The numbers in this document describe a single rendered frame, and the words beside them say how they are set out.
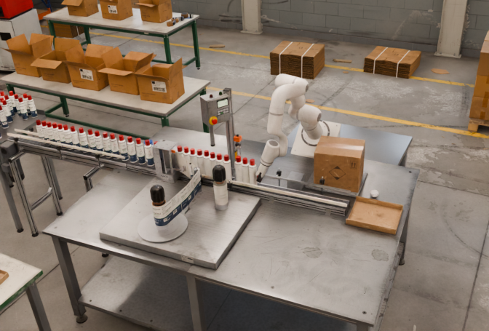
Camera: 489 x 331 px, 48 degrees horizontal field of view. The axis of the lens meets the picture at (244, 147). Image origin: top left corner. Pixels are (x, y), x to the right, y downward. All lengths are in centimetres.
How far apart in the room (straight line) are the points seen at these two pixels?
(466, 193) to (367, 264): 235
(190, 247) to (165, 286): 81
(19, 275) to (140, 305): 86
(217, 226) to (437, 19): 581
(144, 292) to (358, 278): 159
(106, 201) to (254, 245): 112
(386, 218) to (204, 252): 115
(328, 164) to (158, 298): 147
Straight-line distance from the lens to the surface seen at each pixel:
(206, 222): 340
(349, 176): 362
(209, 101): 351
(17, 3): 859
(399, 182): 387
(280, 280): 306
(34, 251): 498
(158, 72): 542
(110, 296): 402
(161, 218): 332
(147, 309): 386
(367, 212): 354
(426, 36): 856
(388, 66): 762
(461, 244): 476
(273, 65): 763
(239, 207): 350
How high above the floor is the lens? 295
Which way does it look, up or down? 30 degrees down
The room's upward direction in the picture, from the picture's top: 3 degrees counter-clockwise
